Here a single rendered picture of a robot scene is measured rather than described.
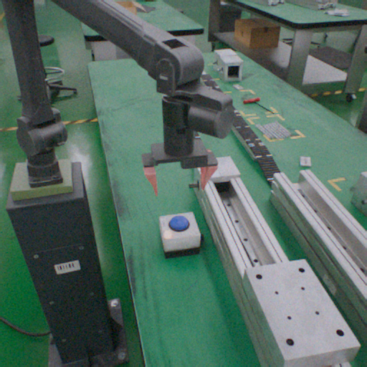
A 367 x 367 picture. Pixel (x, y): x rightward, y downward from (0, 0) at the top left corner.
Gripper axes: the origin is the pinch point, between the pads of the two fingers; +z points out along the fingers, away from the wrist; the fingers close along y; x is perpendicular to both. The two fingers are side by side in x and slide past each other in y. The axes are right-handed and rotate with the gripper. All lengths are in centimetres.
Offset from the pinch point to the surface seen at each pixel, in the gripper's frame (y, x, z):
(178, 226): -0.8, -1.5, 8.9
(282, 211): 26.7, 4.8, 14.3
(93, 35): -22, 219, 14
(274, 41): 188, 372, 63
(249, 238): 13.8, -6.2, 10.9
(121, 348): -20, 25, 93
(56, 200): -29.6, 23.3, 15.9
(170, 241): -2.8, -3.8, 11.1
